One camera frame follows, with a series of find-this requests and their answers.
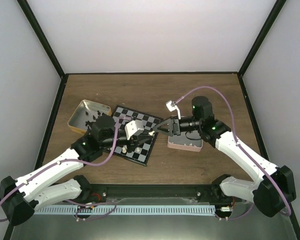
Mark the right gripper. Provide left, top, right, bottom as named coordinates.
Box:
left=154, top=115, right=202, bottom=137

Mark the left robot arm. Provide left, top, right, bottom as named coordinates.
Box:
left=0, top=115, right=154, bottom=226

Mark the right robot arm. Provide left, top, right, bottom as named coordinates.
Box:
left=153, top=96, right=296, bottom=217

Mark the black chess pieces pile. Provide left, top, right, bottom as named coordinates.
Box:
left=85, top=110, right=107, bottom=128

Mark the black and silver chessboard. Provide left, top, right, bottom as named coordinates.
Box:
left=104, top=105, right=164, bottom=167

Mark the pink tin tray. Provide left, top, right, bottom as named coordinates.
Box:
left=167, top=130, right=203, bottom=152

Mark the yellow tin tray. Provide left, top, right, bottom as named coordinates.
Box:
left=68, top=99, right=112, bottom=134

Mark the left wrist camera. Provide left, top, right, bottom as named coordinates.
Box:
left=124, top=119, right=144, bottom=140

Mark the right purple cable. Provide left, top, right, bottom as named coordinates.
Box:
left=176, top=86, right=292, bottom=216

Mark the purple cable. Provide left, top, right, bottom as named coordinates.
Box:
left=176, top=86, right=292, bottom=216
left=0, top=116, right=133, bottom=223

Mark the blue slotted cable duct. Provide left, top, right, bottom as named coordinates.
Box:
left=35, top=205, right=215, bottom=216

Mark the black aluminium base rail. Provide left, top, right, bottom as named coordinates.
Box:
left=22, top=183, right=285, bottom=203

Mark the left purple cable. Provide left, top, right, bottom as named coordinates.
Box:
left=0, top=116, right=133, bottom=223

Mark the right black frame post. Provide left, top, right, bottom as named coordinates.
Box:
left=238, top=0, right=286, bottom=78

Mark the black frame post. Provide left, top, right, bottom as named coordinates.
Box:
left=238, top=0, right=286, bottom=78
left=17, top=0, right=65, bottom=78

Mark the left black frame post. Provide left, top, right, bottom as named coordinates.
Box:
left=17, top=0, right=65, bottom=78

